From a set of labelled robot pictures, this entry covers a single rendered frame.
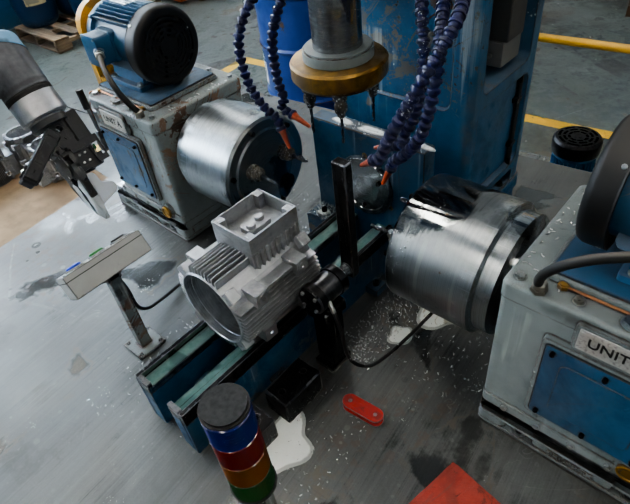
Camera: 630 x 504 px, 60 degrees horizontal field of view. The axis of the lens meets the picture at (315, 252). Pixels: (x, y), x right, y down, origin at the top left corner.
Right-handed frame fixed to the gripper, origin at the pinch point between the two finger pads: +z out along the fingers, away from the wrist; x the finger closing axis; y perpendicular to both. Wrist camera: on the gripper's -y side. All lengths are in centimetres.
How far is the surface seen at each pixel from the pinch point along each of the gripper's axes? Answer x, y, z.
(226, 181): -3.9, 25.6, 7.9
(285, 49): 127, 168, -22
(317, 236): -8.8, 35.4, 29.5
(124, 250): -3.6, -1.4, 8.0
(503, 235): -58, 34, 35
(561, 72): 85, 333, 79
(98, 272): -3.6, -7.8, 8.7
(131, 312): 5.5, -5.3, 20.3
